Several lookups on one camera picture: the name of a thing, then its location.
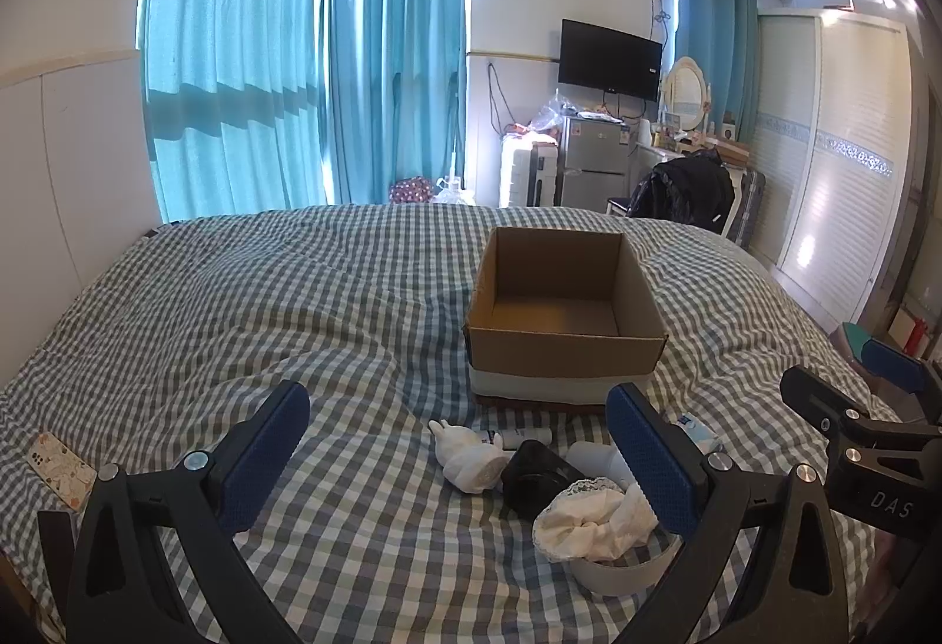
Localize oval white vanity mirror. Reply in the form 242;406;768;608
659;56;715;137

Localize phone with patterned case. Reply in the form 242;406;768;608
28;432;98;514

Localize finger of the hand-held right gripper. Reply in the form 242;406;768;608
861;336;942;426
780;364;942;535

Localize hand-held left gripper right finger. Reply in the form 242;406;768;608
605;383;855;644

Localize white bottle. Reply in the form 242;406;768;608
566;441;635;490

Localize black wall television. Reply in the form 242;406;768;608
557;18;664;102

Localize cardboard box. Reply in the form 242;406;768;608
463;227;669;406

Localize white rabbit figurine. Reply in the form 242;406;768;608
429;419;510;496

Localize white plastic bag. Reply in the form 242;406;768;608
432;176;478;208

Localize narrow blue curtain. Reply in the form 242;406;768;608
675;0;759;146

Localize small white tube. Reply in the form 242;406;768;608
477;427;553;451

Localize white wardrobe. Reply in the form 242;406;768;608
749;7;915;323

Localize hanging wall cable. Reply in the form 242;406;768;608
484;61;518;137

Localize black jacket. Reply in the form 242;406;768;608
628;150;737;234

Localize teal object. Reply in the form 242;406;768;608
842;321;874;366

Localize floral bag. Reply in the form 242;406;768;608
387;176;434;207

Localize clear plastic bag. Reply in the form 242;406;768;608
528;91;584;139

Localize silver suitcase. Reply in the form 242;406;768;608
723;167;767;249

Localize white lace cloth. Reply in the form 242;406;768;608
533;478;661;564

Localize white suitcase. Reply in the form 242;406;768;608
499;136;565;210

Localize wide blue curtain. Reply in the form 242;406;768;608
142;0;330;225

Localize checkered blanket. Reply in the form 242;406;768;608
0;203;910;644

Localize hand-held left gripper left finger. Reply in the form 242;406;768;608
66;380;311;644

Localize small silver fridge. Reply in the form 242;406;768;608
559;115;636;211

